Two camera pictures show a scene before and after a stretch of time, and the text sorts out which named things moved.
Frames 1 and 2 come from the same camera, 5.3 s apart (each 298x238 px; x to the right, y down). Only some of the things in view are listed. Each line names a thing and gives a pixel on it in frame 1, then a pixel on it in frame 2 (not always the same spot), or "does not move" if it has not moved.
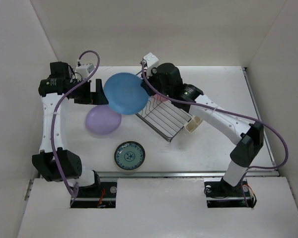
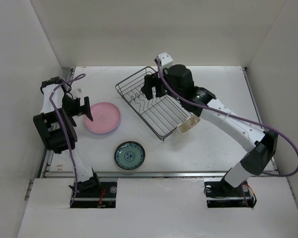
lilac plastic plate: (101, 120) does not move
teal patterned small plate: (129, 155) does not move
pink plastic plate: (157, 96) -> (106, 118)
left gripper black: (97, 97) -> (79, 110)
